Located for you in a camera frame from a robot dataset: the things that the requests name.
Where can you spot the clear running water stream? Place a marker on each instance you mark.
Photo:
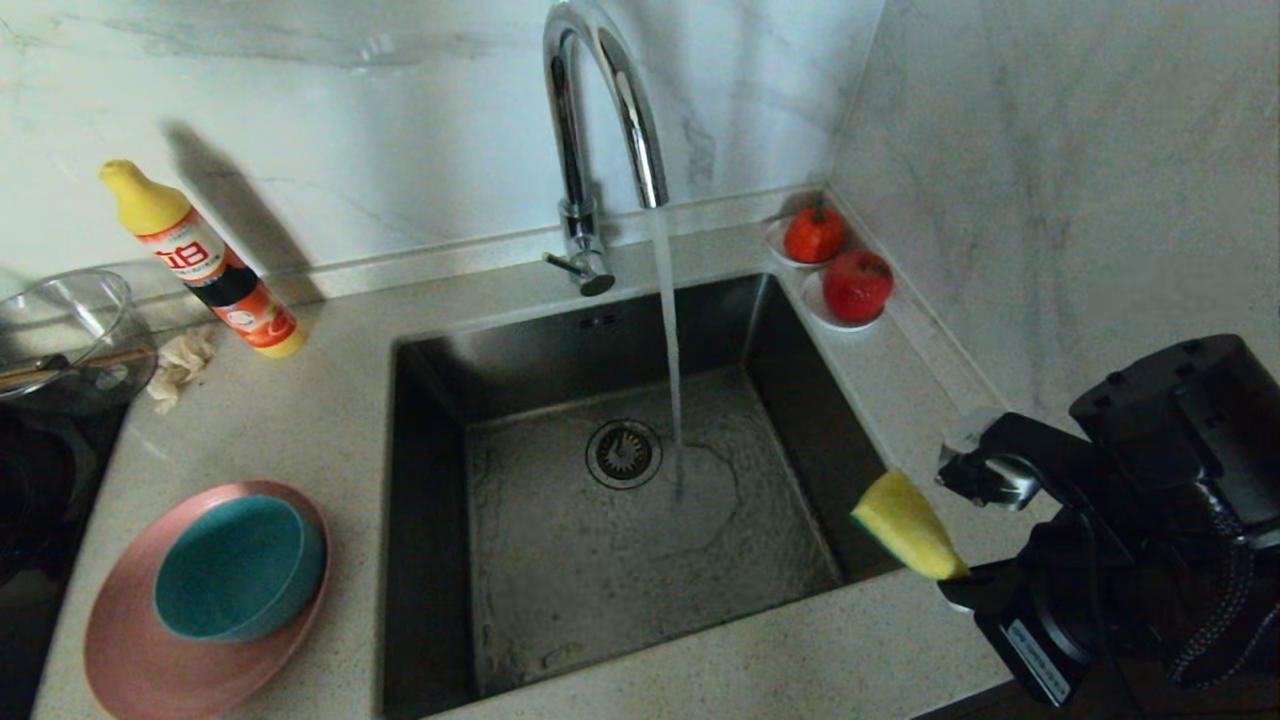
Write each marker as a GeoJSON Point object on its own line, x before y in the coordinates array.
{"type": "Point", "coordinates": [668, 300]}

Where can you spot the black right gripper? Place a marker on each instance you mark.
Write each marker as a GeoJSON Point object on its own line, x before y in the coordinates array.
{"type": "Point", "coordinates": [1190, 420]}

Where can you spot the teal bowl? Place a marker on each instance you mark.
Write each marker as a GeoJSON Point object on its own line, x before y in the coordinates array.
{"type": "Point", "coordinates": [238, 570]}

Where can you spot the round metal drain strainer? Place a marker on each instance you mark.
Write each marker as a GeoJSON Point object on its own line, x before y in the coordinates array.
{"type": "Point", "coordinates": [623, 453]}

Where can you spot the yellow green sponge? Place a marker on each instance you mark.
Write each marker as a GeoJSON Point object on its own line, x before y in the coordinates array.
{"type": "Point", "coordinates": [905, 525]}

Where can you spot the crumpled beige tissue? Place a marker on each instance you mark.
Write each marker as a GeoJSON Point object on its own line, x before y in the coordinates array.
{"type": "Point", "coordinates": [180, 365]}

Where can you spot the yellow capped dish soap bottle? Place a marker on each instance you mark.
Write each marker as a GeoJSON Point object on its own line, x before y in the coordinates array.
{"type": "Point", "coordinates": [212, 268]}

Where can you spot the small white dish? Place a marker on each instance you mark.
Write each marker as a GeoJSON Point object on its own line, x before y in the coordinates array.
{"type": "Point", "coordinates": [774, 246]}
{"type": "Point", "coordinates": [811, 300]}

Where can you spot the red apple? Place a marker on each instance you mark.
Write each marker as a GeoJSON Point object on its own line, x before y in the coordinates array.
{"type": "Point", "coordinates": [857, 286]}

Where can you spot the chrome gooseneck faucet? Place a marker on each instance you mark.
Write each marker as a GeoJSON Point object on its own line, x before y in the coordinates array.
{"type": "Point", "coordinates": [577, 150]}

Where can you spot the black stove top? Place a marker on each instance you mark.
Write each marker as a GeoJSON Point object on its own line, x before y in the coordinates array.
{"type": "Point", "coordinates": [40, 500]}

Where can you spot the stainless steel sink basin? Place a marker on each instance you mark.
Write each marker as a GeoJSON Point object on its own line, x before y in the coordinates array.
{"type": "Point", "coordinates": [620, 600]}

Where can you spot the brown wooden stick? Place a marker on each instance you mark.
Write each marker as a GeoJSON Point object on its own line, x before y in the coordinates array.
{"type": "Point", "coordinates": [60, 372]}

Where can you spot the pink plate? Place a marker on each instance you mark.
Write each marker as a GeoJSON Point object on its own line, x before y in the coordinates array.
{"type": "Point", "coordinates": [125, 680]}

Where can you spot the clear glass bowl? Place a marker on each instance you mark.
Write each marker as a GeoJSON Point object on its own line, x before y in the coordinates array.
{"type": "Point", "coordinates": [68, 316]}

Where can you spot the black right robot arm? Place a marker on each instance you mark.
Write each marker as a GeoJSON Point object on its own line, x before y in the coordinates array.
{"type": "Point", "coordinates": [1262, 620]}

